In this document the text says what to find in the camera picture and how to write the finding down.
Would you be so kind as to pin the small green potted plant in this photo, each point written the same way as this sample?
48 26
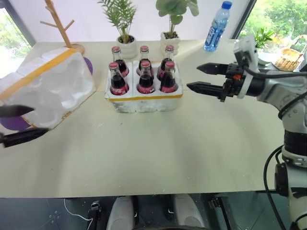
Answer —
262 36

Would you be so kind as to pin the blue plastic water bottle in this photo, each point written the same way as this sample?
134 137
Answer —
214 33

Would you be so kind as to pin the broad-leaf plant in white pot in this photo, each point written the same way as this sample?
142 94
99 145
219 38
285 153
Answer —
170 43

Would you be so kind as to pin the palm plant in white pot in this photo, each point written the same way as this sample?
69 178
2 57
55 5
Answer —
127 48

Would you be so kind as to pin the white rounded robot leg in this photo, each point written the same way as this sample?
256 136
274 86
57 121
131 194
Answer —
120 213
188 210

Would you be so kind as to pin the white foam box yellow tape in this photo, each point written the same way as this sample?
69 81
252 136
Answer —
48 79

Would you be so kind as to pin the wooden mug tree stand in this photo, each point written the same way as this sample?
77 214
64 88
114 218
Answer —
62 31

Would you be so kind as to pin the purple round disc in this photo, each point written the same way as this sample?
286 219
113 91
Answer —
12 123

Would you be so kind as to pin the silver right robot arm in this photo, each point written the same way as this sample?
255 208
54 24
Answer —
283 88

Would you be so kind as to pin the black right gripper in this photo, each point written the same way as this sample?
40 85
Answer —
233 83

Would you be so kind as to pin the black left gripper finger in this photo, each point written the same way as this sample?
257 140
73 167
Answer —
24 137
14 111

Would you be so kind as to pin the black table clamp bracket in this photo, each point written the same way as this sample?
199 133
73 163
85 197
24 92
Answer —
220 210
95 213

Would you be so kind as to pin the woven wicker basket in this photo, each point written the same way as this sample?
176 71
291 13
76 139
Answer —
287 61

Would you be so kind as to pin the white foam bottle crate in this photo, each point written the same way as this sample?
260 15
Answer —
144 105

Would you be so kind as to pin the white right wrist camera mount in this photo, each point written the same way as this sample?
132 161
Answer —
249 45

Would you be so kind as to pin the glass cola bottle red cap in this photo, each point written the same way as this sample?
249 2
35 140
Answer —
117 82
169 81
118 57
145 81
144 54
169 55

